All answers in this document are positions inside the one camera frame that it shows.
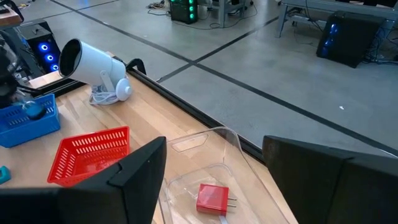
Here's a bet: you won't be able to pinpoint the white lamp cable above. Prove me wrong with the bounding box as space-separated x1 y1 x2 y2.
89 85 125 106

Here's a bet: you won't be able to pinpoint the PC tower with blue fans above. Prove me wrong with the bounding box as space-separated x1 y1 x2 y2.
18 19 62 75

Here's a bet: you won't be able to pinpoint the red wall charger with prongs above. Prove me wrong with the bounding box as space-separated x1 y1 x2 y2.
195 183 238 217

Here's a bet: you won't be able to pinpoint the grey metal table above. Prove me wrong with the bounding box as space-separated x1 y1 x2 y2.
276 0 398 38

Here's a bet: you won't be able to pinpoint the wooden workbench top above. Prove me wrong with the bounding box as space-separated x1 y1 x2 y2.
0 4 24 29

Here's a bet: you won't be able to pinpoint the clear plastic tray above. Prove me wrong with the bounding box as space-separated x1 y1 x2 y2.
158 126 292 224

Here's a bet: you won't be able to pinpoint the black frame bracket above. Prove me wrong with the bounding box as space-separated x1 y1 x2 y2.
126 58 147 75

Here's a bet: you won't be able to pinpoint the dark blue round item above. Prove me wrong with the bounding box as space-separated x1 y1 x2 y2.
23 101 47 121

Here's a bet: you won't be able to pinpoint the black PC tower blue glow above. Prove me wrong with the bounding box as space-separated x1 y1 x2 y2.
316 11 386 68

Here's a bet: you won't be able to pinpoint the grey desk legs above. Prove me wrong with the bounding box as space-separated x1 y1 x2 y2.
198 0 249 27

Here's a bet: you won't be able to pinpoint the red slotted plastic basket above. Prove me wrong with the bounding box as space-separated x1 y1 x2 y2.
47 126 131 187

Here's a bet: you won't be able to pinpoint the PC tower with green lights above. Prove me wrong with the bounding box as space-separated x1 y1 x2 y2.
169 0 199 25

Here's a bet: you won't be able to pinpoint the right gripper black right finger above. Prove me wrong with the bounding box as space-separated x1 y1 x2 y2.
262 134 398 224

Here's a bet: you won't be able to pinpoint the black aluminium table frame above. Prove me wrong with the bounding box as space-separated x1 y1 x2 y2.
27 55 267 164

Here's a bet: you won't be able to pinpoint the blue packet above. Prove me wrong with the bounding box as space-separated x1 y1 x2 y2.
0 93 61 149

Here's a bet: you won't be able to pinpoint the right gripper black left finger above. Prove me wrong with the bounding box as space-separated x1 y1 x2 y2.
0 136 168 224

